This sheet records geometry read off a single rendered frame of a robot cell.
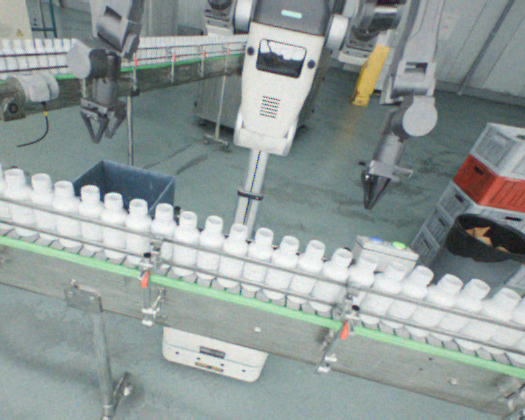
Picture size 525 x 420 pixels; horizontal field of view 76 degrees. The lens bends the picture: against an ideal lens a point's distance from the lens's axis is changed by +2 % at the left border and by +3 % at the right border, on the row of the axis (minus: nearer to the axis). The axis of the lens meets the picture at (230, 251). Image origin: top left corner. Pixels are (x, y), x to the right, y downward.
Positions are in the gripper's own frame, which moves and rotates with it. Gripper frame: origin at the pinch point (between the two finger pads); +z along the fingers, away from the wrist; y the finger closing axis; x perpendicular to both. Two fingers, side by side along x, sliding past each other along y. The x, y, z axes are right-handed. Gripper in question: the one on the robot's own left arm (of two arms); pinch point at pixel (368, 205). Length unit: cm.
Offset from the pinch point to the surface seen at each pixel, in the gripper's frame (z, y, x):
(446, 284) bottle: 11.9, 17.0, -10.5
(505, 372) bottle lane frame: 29, 38, -15
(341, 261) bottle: 12.5, -4.6, -4.0
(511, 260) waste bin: 20, 161, 83
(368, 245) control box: 10.5, 9.4, 7.8
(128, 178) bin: 16, -56, 80
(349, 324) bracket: 23.4, -3.2, -11.7
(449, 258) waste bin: 31, 146, 107
